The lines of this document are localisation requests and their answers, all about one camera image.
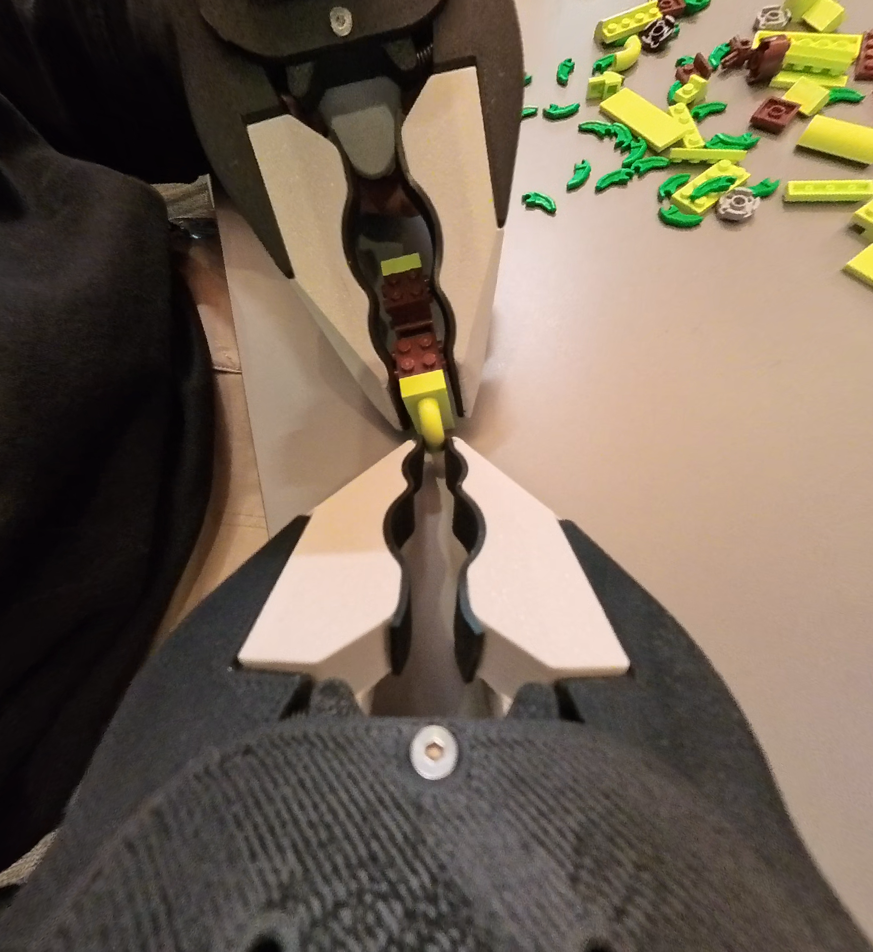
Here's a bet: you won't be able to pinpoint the person's left hand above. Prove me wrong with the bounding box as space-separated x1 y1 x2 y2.
351 173 411 218

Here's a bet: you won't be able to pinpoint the brown brick assembly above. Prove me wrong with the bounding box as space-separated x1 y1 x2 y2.
379 254 456 434

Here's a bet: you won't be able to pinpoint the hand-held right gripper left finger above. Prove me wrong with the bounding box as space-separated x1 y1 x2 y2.
237 439 417 676

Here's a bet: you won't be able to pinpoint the scattered small brown pieces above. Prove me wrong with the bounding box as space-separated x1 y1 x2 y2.
641 0 806 135

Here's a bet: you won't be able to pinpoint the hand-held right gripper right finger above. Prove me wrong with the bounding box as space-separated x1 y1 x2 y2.
446 437 631 681

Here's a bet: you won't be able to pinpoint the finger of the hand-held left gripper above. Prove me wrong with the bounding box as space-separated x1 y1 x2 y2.
399 63 513 431
245 118 411 434

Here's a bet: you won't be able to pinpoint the scattered green leaf pieces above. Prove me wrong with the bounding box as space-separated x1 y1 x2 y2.
518 0 868 228

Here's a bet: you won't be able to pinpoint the scattered lime green bricks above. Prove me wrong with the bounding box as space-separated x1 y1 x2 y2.
585 0 873 312

